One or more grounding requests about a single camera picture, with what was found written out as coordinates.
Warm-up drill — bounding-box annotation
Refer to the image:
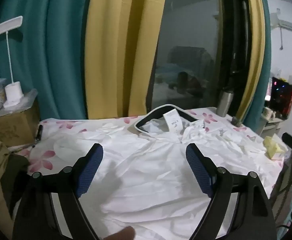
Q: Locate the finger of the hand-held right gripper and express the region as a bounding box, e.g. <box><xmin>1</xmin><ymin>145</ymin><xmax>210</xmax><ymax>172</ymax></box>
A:
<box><xmin>282</xmin><ymin>132</ymin><xmax>292</xmax><ymax>155</ymax></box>

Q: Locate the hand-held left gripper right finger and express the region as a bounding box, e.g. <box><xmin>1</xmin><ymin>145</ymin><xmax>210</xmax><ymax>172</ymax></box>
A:
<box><xmin>185</xmin><ymin>143</ymin><xmax>278</xmax><ymax>240</ymax></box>

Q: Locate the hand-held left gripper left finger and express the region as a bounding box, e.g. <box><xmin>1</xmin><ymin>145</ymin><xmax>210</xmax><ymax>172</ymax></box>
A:
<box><xmin>12</xmin><ymin>143</ymin><xmax>104</xmax><ymax>240</ymax></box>

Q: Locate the white collared shirt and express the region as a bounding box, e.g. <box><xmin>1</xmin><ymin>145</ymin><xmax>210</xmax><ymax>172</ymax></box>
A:
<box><xmin>52</xmin><ymin>104</ymin><xmax>269</xmax><ymax>240</ymax></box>

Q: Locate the white side shelf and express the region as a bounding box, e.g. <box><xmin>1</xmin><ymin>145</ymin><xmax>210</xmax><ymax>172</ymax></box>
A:
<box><xmin>257</xmin><ymin>117</ymin><xmax>284</xmax><ymax>138</ymax></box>

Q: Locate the white printed mug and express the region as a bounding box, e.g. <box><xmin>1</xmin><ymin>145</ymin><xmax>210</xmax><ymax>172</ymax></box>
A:
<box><xmin>262</xmin><ymin>107</ymin><xmax>274</xmax><ymax>120</ymax></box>

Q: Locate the black computer with lights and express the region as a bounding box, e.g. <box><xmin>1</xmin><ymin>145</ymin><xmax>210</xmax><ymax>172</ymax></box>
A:
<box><xmin>271</xmin><ymin>76</ymin><xmax>292</xmax><ymax>120</ymax></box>

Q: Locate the pink floral tablecloth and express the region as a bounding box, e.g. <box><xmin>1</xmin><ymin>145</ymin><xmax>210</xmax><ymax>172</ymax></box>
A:
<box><xmin>18</xmin><ymin>107</ymin><xmax>286</xmax><ymax>240</ymax></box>

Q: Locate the stainless steel tumbler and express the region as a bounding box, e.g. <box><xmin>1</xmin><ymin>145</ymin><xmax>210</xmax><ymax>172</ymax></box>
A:
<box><xmin>216</xmin><ymin>87</ymin><xmax>234</xmax><ymax>117</ymax></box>

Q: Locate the narrow teal curtain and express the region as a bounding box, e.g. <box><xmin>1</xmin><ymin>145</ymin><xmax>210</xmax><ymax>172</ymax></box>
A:
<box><xmin>246</xmin><ymin>0</ymin><xmax>273</xmax><ymax>133</ymax></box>

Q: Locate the brown cardboard box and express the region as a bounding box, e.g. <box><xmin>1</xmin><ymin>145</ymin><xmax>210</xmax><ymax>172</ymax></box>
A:
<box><xmin>0</xmin><ymin>100</ymin><xmax>40</xmax><ymax>147</ymax></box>

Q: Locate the clear plastic wrap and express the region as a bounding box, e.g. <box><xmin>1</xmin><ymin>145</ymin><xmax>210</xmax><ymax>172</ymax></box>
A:
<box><xmin>1</xmin><ymin>89</ymin><xmax>39</xmax><ymax>117</ymax></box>

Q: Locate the narrow yellow curtain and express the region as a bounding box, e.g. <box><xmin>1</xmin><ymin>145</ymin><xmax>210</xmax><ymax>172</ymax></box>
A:
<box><xmin>236</xmin><ymin>0</ymin><xmax>266</xmax><ymax>125</ymax></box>

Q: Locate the white desk lamp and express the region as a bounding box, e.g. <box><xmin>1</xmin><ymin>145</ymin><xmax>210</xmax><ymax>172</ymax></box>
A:
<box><xmin>0</xmin><ymin>16</ymin><xmax>25</xmax><ymax>108</ymax></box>

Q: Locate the wide yellow curtain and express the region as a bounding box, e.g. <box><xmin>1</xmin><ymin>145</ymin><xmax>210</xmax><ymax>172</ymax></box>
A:
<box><xmin>85</xmin><ymin>0</ymin><xmax>169</xmax><ymax>119</ymax></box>

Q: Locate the wide teal curtain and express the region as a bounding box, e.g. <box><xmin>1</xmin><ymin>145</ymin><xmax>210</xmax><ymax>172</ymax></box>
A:
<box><xmin>0</xmin><ymin>0</ymin><xmax>96</xmax><ymax>140</ymax></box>

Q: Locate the dark glass window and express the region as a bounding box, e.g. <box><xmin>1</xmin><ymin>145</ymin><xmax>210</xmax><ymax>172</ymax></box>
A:
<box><xmin>147</xmin><ymin>0</ymin><xmax>251</xmax><ymax>117</ymax></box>

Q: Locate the white wall pipe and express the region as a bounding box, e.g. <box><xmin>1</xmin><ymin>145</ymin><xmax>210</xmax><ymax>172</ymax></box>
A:
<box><xmin>271</xmin><ymin>9</ymin><xmax>292</xmax><ymax>37</ymax></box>

